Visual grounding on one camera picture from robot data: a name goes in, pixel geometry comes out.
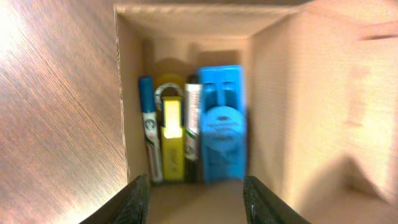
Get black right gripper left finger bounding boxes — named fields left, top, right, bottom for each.
left=80, top=174, right=149, bottom=224

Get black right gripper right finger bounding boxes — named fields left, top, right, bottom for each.
left=243, top=175, right=310, bottom=224

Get blue whiteboard eraser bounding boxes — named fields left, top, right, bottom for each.
left=198, top=65, right=247, bottom=184

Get yellow highlighter pen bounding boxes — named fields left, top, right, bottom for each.
left=160, top=96, right=185, bottom=181

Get blue whiteboard marker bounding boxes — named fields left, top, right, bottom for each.
left=139, top=76, right=164, bottom=184

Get yellow tape roll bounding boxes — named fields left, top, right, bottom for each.
left=154, top=73, right=185, bottom=121

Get black whiteboard marker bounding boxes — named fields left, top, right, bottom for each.
left=185, top=74, right=201, bottom=183

